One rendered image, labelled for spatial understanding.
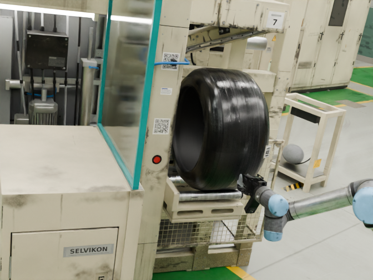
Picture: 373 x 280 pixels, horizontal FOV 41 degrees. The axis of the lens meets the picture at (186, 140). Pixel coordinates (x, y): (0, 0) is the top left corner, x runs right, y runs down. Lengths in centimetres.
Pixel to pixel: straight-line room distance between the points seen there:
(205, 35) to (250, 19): 24
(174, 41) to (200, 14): 34
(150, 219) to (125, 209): 89
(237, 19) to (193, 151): 71
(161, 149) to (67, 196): 87
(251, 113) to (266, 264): 172
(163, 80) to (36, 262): 97
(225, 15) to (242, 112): 54
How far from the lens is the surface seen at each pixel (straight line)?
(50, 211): 146
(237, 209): 243
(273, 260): 374
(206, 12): 243
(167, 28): 209
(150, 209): 237
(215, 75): 223
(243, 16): 251
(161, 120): 219
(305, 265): 378
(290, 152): 507
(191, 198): 232
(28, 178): 152
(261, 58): 680
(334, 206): 206
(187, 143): 263
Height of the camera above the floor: 193
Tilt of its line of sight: 20 degrees down
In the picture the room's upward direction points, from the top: 9 degrees clockwise
